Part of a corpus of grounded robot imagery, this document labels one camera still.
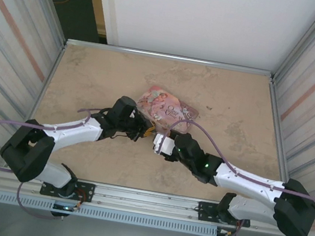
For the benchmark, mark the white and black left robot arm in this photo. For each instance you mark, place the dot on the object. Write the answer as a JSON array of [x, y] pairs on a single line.
[[76, 129]]

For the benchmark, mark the wide aluminium frame rail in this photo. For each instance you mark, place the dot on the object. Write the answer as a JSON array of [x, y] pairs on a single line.
[[146, 200]]

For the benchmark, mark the wooden door frame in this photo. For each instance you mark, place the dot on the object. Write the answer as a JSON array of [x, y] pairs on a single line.
[[100, 1]]

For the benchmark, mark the aluminium frame post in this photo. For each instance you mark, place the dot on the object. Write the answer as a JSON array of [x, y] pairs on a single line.
[[306, 37]]

